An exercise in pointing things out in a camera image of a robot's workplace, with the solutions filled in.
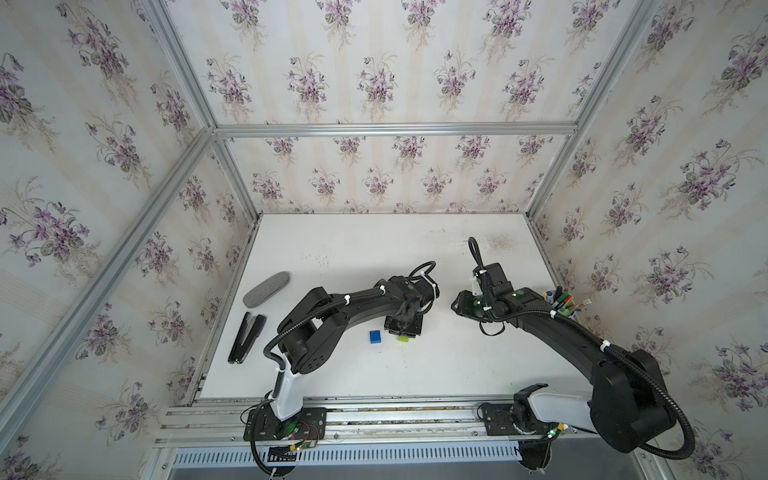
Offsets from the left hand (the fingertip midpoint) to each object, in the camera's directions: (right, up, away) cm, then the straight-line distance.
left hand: (411, 333), depth 87 cm
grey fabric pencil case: (-47, +12, +8) cm, 49 cm away
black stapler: (-47, +2, -1) cm, 47 cm away
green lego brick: (-2, -1, -2) cm, 3 cm away
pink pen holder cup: (+43, +10, -3) cm, 45 cm away
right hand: (+15, +8, -1) cm, 17 cm away
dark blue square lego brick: (-11, -1, -2) cm, 11 cm away
